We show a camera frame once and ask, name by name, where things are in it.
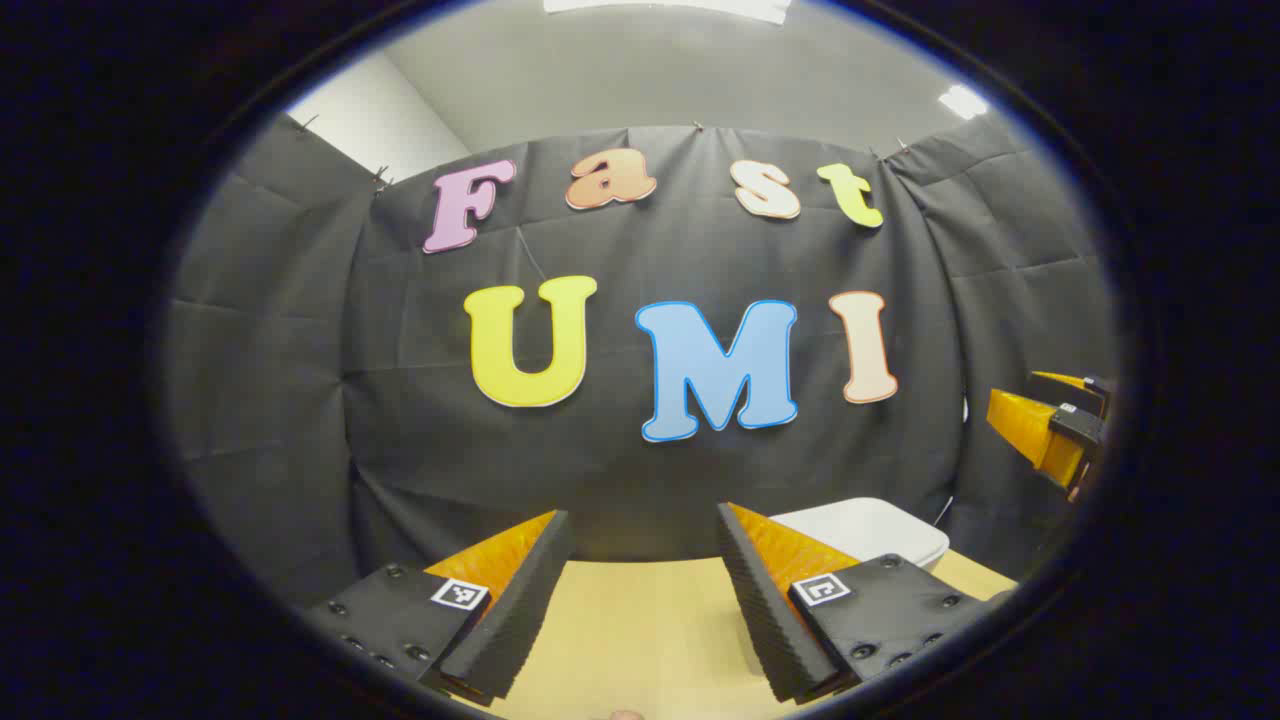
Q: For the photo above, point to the white desktop garbage bin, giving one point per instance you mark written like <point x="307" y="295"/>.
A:
<point x="860" y="525"/>

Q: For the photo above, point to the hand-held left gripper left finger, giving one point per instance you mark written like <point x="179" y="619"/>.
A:
<point x="520" y="620"/>

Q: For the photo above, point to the black backdrop cloth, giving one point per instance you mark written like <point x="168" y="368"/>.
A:
<point x="620" y="480"/>

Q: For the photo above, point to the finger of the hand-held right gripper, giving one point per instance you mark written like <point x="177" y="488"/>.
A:
<point x="1030" y="430"/>
<point x="1075" y="384"/>

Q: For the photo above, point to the wooden desktop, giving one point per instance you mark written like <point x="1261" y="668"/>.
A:
<point x="640" y="630"/>

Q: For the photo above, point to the small ceiling light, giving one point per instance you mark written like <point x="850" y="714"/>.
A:
<point x="963" y="101"/>

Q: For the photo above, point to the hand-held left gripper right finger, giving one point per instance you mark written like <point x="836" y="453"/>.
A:
<point x="765" y="620"/>

